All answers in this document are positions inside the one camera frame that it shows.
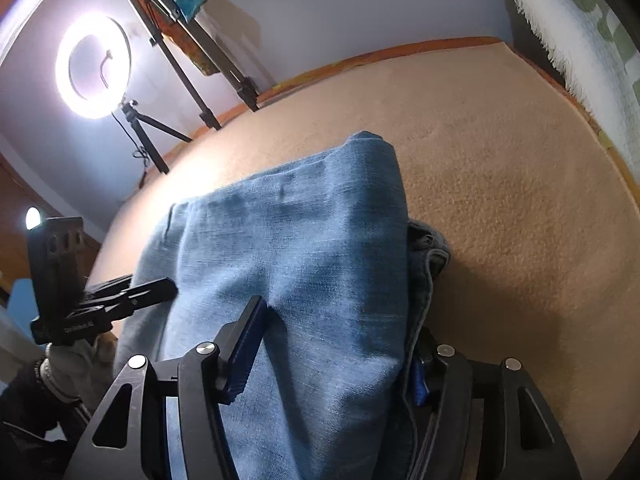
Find blue denim pants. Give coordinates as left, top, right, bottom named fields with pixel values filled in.
left=112, top=130, right=455, bottom=480

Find light blue object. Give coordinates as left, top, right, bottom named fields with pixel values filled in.
left=7, top=276, right=38, bottom=337

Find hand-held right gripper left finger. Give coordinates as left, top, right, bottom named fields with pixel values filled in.
left=62, top=295, right=271, bottom=480

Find white green striped blanket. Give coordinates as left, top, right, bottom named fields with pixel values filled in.
left=494, top=0, right=640, bottom=173

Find black tripod legs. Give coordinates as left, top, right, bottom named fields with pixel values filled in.
left=109, top=0, right=262, bottom=132

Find thin black lamp cable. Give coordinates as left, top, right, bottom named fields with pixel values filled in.
left=131, top=144, right=152, bottom=190

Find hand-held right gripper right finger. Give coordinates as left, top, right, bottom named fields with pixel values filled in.
left=410, top=327, right=584, bottom=480

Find person's left hand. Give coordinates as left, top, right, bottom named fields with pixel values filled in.
left=42, top=332, right=120, bottom=405

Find white ring light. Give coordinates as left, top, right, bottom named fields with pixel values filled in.
left=54, top=12, right=134, bottom=122

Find small black tripod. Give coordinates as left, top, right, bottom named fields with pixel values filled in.
left=116, top=100, right=195, bottom=176

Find beige blanket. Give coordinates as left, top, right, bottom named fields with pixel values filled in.
left=87, top=42, right=640, bottom=480

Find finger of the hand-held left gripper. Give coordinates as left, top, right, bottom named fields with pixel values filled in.
left=107, top=278, right=180, bottom=320
left=82, top=275, right=135, bottom=295

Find brown wooden panel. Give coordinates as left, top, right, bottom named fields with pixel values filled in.
left=0, top=152, right=103, bottom=293

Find person's left forearm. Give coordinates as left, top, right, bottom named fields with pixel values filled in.
left=0, top=357, right=93, bottom=466

